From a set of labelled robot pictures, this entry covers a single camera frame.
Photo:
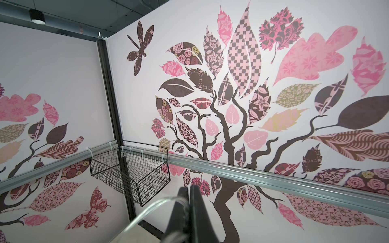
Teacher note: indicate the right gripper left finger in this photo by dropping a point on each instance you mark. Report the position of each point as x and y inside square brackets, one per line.
[178, 226]

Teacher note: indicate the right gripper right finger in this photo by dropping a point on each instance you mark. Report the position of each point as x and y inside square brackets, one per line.
[200, 226]

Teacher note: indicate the black wire basket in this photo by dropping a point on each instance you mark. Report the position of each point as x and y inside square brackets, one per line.
[137, 170]

